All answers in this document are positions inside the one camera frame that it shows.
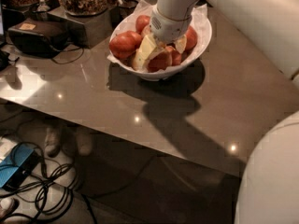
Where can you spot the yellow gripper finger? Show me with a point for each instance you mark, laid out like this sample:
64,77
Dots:
148,49
180,44

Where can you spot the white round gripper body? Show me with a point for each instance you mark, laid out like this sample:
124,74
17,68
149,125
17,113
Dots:
169,28

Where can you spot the yellow-red apple front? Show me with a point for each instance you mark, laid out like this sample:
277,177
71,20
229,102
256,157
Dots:
160,62

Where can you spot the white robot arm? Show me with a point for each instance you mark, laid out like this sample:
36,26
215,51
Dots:
269,190

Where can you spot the red apple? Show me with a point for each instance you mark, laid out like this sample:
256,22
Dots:
175,55
141,22
125,44
191,37

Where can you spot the red apple front right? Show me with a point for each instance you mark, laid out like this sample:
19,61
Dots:
175,55

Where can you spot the red apple back left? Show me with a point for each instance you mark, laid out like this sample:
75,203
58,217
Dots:
141,22

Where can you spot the red apple far left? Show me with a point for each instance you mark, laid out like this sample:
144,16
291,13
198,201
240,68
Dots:
125,44

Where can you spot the white ceramic bowl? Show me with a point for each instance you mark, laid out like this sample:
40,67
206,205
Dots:
162,73

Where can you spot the white paper bowl liner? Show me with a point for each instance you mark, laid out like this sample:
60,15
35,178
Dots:
201,19

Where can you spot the black cup with spoon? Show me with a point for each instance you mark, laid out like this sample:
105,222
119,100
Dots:
126,5

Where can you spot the grey metal stand box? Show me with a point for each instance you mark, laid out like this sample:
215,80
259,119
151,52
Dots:
87,31

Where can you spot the black device with label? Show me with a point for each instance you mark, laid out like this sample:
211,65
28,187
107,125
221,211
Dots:
44,39

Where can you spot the shoe under table right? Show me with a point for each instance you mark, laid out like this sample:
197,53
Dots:
84,141

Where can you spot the shoe under table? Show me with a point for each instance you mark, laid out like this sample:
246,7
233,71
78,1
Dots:
52,143
84,141

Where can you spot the metal scoop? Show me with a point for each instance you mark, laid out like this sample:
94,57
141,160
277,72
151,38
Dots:
42,6

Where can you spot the shoe under table left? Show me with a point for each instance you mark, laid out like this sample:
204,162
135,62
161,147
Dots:
52,143

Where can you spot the blue box on floor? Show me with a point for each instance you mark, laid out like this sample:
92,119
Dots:
16,166

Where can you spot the white shoe left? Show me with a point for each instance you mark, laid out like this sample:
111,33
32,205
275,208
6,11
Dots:
7,205

